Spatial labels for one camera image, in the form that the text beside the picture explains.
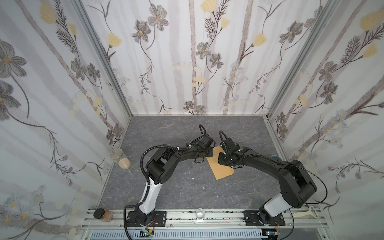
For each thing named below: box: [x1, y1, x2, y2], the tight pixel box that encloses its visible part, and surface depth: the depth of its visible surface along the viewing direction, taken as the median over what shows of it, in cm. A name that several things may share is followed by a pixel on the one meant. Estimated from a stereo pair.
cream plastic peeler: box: [292, 206, 320, 219], surface depth 77 cm
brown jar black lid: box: [93, 208, 114, 222], surface depth 70 cm
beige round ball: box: [118, 158, 132, 170], surface depth 92 cm
